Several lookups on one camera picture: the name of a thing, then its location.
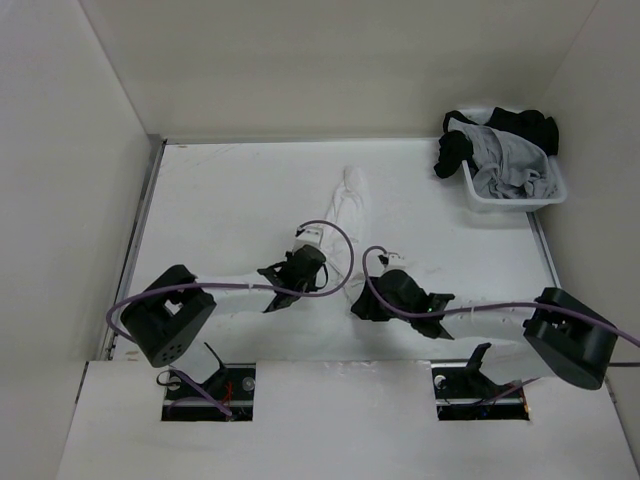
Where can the white tank top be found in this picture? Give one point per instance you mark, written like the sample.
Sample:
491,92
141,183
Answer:
351,210

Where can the grey tank top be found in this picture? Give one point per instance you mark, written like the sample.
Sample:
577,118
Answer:
510,167

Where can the white plastic basket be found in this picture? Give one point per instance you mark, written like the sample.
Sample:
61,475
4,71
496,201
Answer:
483,205

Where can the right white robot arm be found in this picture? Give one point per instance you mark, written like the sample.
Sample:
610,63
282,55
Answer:
516,343

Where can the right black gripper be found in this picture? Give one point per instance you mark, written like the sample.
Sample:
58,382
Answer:
365,308

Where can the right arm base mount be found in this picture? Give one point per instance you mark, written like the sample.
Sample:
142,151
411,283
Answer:
463,393

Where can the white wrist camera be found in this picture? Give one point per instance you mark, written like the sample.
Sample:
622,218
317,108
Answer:
309,235
392,261

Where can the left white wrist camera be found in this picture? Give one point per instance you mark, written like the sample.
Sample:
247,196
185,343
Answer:
309,235

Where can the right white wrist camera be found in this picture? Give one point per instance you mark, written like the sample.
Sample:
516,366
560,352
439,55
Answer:
392,261

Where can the black tank top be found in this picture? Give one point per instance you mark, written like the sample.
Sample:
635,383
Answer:
455,148

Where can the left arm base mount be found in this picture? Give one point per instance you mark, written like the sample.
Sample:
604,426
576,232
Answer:
234,388

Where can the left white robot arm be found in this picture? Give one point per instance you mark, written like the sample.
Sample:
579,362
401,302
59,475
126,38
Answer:
167,327

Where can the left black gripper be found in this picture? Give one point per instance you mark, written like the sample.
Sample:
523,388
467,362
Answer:
311,284

